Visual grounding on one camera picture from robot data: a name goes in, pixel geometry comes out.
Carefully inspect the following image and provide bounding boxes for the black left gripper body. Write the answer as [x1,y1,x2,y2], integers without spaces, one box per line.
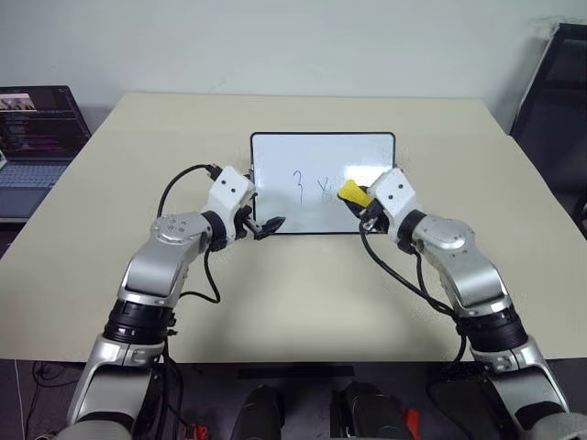
[227,204,260,242]

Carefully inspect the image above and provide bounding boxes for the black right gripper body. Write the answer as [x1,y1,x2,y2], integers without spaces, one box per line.
[357,200,392,236]

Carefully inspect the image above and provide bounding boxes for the yellow whiteboard eraser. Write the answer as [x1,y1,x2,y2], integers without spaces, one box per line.
[338,180,372,209]

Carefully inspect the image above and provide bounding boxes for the black-framed whiteboard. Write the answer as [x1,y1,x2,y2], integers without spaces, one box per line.
[249,131,397,236]

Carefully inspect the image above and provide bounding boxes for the dark rounded shape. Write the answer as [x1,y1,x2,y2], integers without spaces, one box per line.
[232,383,286,440]
[329,380,415,440]

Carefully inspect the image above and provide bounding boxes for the black chair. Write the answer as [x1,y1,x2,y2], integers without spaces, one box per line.
[507,21,587,224]

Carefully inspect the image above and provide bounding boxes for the open grey laptop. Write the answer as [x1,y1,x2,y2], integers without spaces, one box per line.
[0,84,94,220]

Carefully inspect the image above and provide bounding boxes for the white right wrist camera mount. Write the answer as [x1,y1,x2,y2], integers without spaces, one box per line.
[367,167,421,236]

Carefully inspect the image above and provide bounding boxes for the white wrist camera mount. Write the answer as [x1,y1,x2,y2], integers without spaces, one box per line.
[367,167,421,236]
[205,166,258,241]

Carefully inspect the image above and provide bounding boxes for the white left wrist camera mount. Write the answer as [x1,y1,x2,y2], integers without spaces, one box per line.
[205,166,258,241]

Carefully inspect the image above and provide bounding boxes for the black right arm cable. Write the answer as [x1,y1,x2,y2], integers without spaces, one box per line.
[358,218,465,368]

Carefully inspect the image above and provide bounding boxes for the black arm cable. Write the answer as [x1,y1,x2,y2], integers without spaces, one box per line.
[156,162,227,305]
[358,218,465,368]

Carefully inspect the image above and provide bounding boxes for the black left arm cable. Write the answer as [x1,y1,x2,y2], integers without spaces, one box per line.
[156,162,227,305]

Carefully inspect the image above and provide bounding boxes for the floor cables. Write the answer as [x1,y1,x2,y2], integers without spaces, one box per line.
[12,359,70,440]

